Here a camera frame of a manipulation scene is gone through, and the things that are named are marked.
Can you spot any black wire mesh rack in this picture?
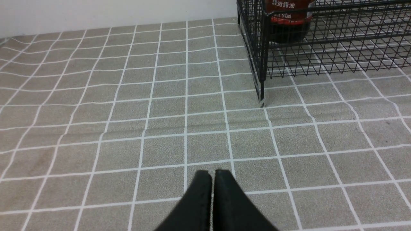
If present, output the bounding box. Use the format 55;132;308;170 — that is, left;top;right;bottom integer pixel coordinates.
236;0;411;107

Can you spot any grey checked tablecloth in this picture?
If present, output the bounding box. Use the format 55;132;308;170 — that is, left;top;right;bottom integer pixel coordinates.
1;18;410;231

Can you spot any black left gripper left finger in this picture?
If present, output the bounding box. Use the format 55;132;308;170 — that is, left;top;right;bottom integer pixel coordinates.
155;170;213;231

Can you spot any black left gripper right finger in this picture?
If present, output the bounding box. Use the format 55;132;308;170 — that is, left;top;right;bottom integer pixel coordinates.
213;169;278;231

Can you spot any dark soy sauce bottle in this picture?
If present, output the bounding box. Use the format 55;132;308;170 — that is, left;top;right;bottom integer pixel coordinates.
265;0;316;44

